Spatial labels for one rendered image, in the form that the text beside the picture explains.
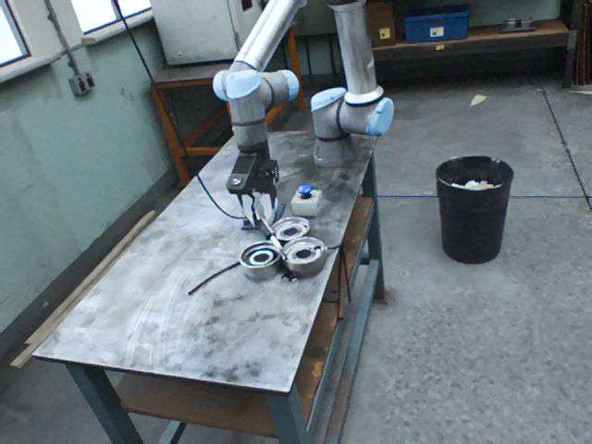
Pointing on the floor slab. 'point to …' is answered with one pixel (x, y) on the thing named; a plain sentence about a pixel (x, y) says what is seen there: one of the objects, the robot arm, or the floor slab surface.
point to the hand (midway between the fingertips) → (260, 223)
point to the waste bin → (473, 206)
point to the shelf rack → (491, 43)
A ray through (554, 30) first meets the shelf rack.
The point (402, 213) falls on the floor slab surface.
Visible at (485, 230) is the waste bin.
